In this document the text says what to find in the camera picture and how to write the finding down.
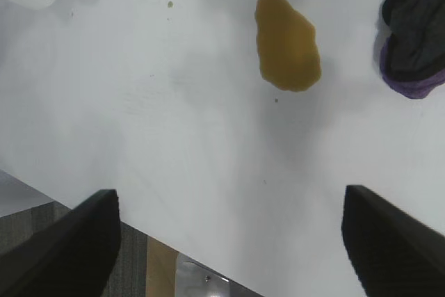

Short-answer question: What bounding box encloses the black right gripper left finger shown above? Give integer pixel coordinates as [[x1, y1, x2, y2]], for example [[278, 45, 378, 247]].
[[0, 188, 121, 297]]

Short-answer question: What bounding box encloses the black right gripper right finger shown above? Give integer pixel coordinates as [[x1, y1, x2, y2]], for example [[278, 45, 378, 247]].
[[340, 184, 445, 297]]

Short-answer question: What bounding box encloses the black and purple cloth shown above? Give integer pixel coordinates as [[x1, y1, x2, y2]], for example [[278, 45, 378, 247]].
[[373, 0, 445, 99]]

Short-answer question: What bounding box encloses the wooden board strip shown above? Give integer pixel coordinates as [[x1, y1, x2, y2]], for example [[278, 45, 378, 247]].
[[146, 236, 179, 297]]

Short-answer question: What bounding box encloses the brown spilled coffee puddle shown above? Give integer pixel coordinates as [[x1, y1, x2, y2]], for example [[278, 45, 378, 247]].
[[255, 0, 323, 93]]

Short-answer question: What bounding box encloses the silver metal bracket plate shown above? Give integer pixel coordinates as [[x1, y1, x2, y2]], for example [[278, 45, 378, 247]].
[[173, 254, 260, 297]]

